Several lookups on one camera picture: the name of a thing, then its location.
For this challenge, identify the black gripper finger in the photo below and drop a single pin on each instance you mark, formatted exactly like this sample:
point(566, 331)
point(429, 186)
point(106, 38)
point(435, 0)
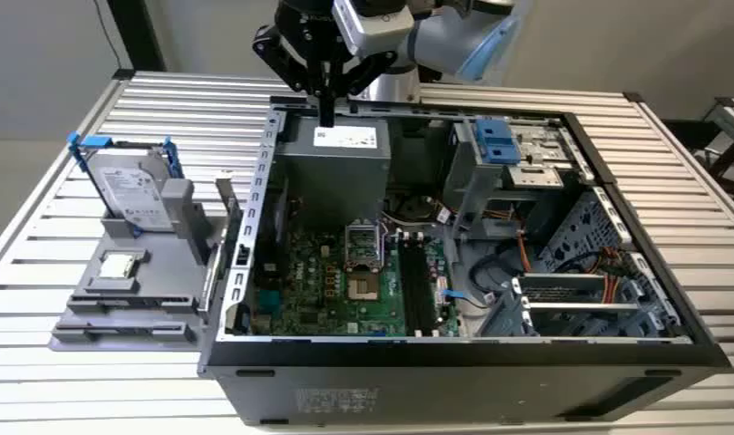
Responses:
point(282, 59)
point(366, 72)

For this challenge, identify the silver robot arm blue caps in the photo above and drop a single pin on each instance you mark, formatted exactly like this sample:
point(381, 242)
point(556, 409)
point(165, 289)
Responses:
point(440, 41)

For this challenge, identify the grey power supply unit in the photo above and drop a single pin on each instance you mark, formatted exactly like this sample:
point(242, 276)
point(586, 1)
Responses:
point(337, 181)

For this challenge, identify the blue plastic drive latch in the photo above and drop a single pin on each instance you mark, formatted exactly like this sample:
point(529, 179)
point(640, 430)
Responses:
point(497, 145)

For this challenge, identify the black round cooler fan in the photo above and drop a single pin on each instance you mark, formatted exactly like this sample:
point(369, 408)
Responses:
point(415, 208)

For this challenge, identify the green graphics card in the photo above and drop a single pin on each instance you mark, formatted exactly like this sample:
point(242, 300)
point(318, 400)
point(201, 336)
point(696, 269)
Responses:
point(234, 217)

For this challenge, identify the hard disk in blue carrier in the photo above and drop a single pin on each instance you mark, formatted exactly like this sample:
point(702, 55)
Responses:
point(125, 190)

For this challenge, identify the thin locking lever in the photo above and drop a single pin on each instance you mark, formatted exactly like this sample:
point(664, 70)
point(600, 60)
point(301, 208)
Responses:
point(382, 249)

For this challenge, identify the CPU socket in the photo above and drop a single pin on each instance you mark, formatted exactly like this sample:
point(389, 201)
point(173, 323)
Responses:
point(363, 287)

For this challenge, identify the green motherboard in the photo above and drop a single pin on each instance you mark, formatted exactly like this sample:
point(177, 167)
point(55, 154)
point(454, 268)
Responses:
point(318, 290)

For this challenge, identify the grey parts rack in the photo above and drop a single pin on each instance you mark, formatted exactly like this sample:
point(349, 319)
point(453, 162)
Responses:
point(161, 272)

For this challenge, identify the silver CPU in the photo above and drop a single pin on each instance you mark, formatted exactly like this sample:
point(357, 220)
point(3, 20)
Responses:
point(118, 265)

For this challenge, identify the silver disk bay with bars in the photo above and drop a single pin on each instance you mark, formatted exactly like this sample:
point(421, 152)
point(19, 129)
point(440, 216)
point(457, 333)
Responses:
point(578, 307)

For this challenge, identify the black open PC case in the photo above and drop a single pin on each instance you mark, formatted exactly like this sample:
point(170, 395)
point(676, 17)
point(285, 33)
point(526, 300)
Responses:
point(403, 389)

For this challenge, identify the black upright post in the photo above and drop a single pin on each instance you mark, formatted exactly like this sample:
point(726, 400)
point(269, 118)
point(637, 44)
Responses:
point(139, 36)

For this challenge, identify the metal frame side table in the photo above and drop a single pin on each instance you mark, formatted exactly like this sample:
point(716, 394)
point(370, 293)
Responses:
point(726, 111)

